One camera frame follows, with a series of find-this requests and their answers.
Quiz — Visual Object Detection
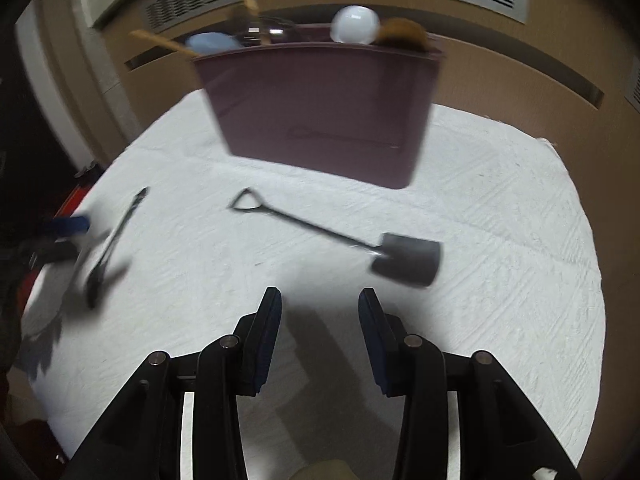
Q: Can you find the brown wooden spoon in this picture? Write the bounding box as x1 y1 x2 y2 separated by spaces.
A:
373 18 430 52

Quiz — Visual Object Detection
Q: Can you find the maroon plastic utensil holder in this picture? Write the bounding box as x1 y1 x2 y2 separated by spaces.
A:
193 37 444 190

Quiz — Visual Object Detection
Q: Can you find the translucent brown plastic spoon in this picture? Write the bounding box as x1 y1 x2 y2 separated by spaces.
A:
226 6 304 47

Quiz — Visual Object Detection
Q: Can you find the blue plastic spoon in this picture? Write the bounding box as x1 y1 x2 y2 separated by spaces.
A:
184 32 243 55

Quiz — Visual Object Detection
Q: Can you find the black metal smiley spoon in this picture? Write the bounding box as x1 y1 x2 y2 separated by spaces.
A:
85 186 149 309

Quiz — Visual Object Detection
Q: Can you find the metal shovel-shaped spoon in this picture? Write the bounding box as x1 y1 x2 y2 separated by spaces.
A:
229 188 444 287

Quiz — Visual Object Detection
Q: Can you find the wooden chopstick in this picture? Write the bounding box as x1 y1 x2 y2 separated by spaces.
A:
243 0 271 46
129 29 200 58

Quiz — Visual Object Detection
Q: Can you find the gloved right hand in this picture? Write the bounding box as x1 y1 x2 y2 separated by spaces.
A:
290 460 359 480

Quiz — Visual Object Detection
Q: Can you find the white textured cloth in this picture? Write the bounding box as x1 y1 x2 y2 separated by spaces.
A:
18 91 605 479

